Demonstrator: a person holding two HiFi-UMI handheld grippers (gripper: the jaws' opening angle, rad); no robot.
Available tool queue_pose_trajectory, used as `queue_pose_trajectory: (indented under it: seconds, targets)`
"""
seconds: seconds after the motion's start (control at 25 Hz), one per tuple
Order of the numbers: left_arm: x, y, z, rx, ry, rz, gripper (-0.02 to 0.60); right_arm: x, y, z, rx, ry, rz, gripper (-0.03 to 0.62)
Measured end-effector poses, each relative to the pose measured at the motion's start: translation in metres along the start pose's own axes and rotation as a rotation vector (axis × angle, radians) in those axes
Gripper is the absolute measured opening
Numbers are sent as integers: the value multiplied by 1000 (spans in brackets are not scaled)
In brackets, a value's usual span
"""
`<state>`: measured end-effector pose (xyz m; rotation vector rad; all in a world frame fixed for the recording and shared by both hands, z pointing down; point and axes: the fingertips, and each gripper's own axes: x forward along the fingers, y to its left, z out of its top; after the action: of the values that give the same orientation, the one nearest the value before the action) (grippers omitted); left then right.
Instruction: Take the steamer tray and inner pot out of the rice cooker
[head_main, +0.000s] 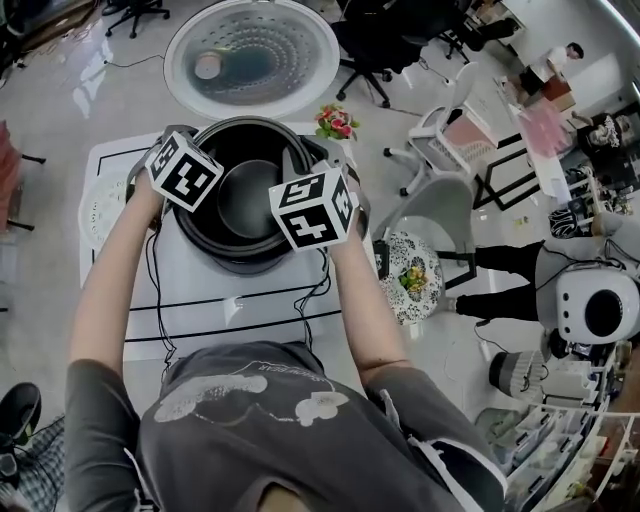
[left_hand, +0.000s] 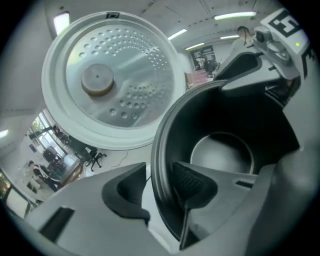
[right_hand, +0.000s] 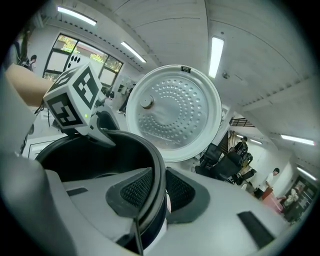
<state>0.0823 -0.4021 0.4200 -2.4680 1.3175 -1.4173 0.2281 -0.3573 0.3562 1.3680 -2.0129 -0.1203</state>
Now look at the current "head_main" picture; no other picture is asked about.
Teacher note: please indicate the floral patterned round stool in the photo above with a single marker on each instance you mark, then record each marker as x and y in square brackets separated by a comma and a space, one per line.
[425, 300]

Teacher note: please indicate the white black-lined square table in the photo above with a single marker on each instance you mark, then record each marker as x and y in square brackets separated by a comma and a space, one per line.
[200, 280]

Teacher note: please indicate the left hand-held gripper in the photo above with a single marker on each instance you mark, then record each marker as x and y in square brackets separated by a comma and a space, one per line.
[185, 172]

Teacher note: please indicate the white table with black frame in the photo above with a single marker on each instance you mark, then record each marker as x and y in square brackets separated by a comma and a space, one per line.
[545, 170]

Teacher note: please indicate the white perforated steamer tray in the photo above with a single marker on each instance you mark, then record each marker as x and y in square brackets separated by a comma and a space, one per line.
[100, 210]

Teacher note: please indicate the white rice cooker lid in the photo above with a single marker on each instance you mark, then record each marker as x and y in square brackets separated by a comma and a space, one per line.
[250, 55]

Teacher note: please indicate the white shelf rack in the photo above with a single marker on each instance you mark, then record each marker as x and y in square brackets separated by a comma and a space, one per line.
[550, 450]

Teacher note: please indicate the grey shell chair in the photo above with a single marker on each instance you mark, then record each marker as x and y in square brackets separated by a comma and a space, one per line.
[440, 205]

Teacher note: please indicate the pink sheet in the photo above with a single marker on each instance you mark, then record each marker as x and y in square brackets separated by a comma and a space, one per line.
[542, 127]

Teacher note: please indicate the pink flower bouquet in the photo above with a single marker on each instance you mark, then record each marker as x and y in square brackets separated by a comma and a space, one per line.
[337, 122]

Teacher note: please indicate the person's left forearm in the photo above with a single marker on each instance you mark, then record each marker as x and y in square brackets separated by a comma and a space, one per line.
[110, 290]

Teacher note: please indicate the small yellow flower bunch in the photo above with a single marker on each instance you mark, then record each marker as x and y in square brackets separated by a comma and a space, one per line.
[413, 278]

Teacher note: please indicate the white mesh pink-seat office chair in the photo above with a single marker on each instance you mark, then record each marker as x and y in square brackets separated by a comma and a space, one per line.
[465, 132]

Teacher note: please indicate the black office chair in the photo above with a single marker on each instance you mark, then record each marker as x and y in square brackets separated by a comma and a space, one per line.
[380, 35]
[135, 10]

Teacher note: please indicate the dark metal pot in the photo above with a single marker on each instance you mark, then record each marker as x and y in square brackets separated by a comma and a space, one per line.
[250, 200]

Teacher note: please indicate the striped grey basket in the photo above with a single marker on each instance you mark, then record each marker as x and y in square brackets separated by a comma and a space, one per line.
[515, 372]

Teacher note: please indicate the orange fabric chair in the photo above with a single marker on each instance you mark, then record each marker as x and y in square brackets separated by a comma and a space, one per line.
[7, 165]

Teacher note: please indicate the person's grey printed t-shirt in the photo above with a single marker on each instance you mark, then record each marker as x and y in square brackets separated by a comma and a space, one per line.
[275, 450]

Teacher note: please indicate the white round backpack device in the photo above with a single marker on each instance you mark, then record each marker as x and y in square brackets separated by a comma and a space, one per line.
[570, 300]

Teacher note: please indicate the black rice cooker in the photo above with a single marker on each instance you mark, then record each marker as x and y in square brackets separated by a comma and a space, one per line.
[20, 410]

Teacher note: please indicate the checked cloth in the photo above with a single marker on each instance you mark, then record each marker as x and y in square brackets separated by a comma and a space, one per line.
[42, 465]

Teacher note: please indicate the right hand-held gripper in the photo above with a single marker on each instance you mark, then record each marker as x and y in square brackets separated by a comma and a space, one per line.
[310, 225]

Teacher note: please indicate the person's right forearm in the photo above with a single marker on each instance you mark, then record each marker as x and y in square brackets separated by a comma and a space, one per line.
[365, 310]

